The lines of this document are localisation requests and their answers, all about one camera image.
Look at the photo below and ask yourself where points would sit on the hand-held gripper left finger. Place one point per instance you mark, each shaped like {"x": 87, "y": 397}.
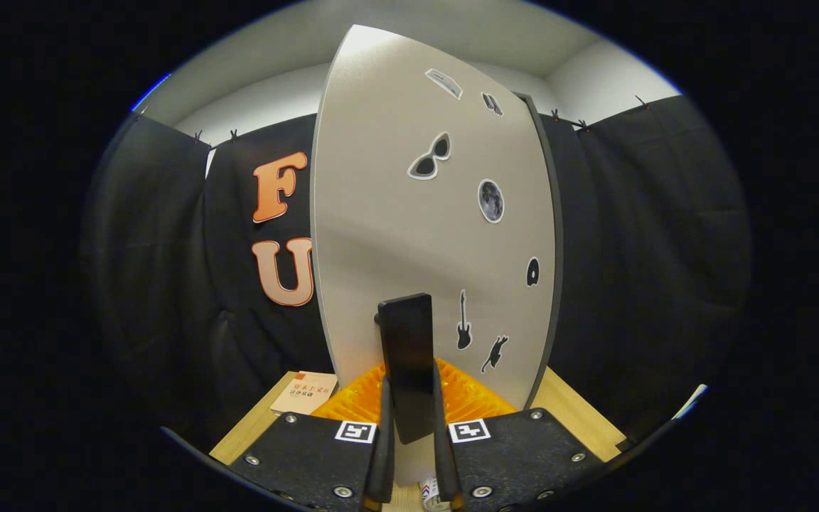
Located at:
{"x": 387, "y": 455}

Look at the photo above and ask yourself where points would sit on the beige book with orange corner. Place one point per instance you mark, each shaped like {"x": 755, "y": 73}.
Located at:
{"x": 303, "y": 391}

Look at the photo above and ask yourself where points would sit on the white canvas shoe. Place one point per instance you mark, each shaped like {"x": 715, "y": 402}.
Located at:
{"x": 429, "y": 492}

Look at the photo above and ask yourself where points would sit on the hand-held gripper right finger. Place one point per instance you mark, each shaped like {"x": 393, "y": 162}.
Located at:
{"x": 443, "y": 455}

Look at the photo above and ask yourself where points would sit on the black backdrop cloth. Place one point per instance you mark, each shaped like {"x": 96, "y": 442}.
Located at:
{"x": 630, "y": 249}

